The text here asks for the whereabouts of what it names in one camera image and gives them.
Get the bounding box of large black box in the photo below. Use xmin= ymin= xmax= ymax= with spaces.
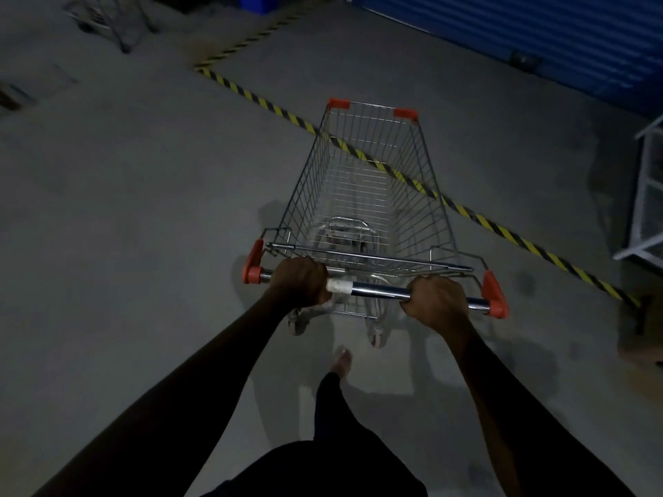
xmin=150 ymin=0 xmax=240 ymax=14

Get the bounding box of shutter floor lock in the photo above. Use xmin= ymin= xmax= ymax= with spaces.
xmin=509 ymin=50 xmax=544 ymax=74

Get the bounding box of white metal rack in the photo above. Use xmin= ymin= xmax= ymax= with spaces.
xmin=613 ymin=112 xmax=663 ymax=269

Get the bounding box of blue roller shutter door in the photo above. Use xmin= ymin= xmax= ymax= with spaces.
xmin=357 ymin=0 xmax=663 ymax=119

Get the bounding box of person's left forearm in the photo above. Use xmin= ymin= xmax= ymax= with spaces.
xmin=30 ymin=294 xmax=294 ymax=497

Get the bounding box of person's left hand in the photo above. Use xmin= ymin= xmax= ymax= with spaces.
xmin=268 ymin=255 xmax=334 ymax=310

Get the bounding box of person's right forearm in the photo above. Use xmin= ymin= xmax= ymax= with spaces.
xmin=450 ymin=325 xmax=638 ymax=497

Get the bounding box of person's dark clothing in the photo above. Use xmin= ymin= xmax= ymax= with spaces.
xmin=202 ymin=371 xmax=428 ymax=497

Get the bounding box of blue plastic trash bin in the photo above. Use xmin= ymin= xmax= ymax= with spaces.
xmin=237 ymin=0 xmax=285 ymax=16

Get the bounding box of person's right hand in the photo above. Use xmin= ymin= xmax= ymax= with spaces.
xmin=401 ymin=275 xmax=477 ymax=339

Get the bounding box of person's right foot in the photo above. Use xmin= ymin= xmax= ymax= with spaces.
xmin=331 ymin=345 xmax=354 ymax=380

